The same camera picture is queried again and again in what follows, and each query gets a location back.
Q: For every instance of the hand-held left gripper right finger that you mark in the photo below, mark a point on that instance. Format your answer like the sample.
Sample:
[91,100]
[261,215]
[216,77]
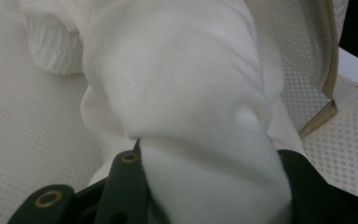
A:
[313,199]

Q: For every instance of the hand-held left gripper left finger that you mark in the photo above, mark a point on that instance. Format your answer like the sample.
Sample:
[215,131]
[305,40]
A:
[124,189]

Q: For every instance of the white garment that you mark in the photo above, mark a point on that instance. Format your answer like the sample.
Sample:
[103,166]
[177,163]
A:
[183,93]

